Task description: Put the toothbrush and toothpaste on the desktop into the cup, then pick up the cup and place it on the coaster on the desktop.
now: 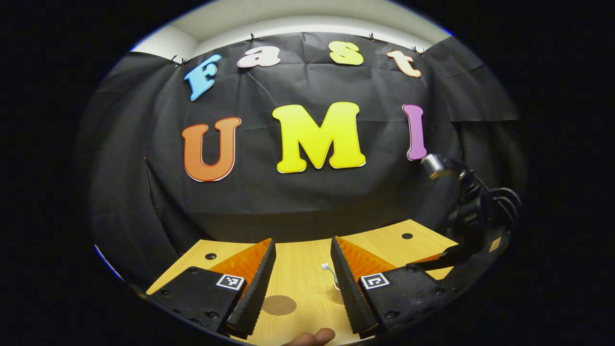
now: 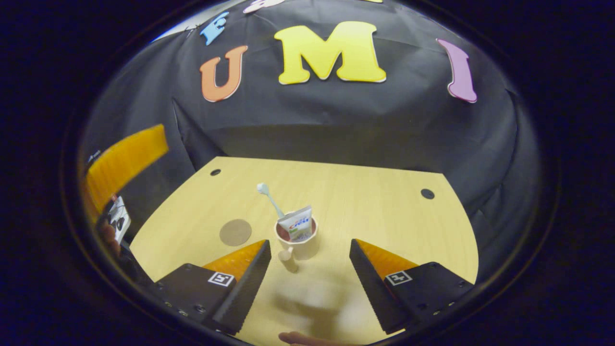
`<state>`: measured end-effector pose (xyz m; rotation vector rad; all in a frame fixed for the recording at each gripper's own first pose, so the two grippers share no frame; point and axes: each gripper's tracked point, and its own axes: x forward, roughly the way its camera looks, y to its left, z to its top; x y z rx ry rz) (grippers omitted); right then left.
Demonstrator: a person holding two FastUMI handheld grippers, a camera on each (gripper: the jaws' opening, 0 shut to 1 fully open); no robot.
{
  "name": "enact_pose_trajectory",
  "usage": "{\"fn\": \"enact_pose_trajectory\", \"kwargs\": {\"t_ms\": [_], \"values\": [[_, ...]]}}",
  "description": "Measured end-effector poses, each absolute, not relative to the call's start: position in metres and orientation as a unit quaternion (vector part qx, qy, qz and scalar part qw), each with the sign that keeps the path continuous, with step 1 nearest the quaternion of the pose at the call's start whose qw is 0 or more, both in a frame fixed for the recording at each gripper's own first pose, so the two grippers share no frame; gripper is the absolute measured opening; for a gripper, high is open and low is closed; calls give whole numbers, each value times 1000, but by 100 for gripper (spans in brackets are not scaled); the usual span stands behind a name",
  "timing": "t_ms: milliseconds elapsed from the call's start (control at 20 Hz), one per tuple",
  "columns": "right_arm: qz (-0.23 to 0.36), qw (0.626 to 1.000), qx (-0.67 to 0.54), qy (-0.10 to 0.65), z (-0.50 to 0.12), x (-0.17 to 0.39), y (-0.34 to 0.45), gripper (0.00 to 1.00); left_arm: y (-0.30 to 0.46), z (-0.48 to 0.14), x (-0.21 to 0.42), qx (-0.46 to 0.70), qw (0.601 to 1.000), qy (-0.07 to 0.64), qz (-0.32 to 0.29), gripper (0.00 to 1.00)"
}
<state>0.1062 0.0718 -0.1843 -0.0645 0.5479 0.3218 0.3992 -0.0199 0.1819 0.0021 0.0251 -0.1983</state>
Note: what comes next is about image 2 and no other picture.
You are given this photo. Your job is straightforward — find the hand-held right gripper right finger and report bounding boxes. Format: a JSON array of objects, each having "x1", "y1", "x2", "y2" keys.
[{"x1": 349, "y1": 238, "x2": 475, "y2": 335}]

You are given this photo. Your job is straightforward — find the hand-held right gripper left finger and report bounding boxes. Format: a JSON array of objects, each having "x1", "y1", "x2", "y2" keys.
[{"x1": 154, "y1": 239, "x2": 272, "y2": 335}]

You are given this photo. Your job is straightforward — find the brown round coaster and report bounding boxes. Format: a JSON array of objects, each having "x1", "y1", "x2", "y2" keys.
[{"x1": 220, "y1": 219, "x2": 252, "y2": 247}]

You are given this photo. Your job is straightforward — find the beige cup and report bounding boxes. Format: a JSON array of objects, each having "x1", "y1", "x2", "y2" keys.
[{"x1": 274, "y1": 216, "x2": 321, "y2": 262}]

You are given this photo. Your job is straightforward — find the white toothpaste tube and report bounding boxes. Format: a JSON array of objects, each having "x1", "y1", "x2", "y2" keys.
[{"x1": 278, "y1": 206, "x2": 314, "y2": 242}]

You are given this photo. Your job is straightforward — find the white toothbrush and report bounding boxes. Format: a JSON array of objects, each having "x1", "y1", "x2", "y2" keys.
[{"x1": 257, "y1": 183, "x2": 286, "y2": 219}]

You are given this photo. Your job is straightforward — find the wooden desktop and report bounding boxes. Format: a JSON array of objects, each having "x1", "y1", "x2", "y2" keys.
[{"x1": 130, "y1": 156, "x2": 480, "y2": 346}]

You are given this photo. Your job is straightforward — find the black backdrop cloth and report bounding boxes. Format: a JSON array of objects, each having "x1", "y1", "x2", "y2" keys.
[{"x1": 79, "y1": 0, "x2": 543, "y2": 284}]

